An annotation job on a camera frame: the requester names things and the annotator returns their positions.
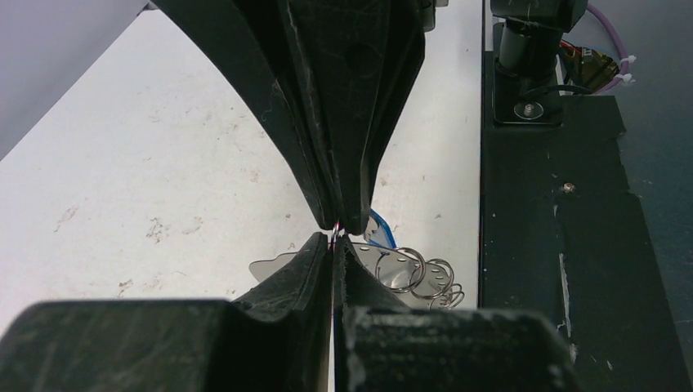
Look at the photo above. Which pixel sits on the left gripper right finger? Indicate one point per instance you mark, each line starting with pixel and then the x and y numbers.
pixel 380 344

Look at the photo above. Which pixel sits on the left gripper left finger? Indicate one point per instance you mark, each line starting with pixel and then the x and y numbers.
pixel 273 338

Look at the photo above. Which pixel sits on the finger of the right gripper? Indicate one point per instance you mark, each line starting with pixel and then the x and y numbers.
pixel 248 43
pixel 356 63

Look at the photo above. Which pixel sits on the clear plastic keyring holder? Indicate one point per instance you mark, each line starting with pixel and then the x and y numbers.
pixel 405 273

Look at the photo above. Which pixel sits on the blue tagged key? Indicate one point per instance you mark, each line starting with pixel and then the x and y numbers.
pixel 378 232

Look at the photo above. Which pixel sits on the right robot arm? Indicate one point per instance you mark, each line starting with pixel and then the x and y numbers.
pixel 519 87

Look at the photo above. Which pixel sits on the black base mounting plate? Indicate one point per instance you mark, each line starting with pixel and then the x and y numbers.
pixel 590 223

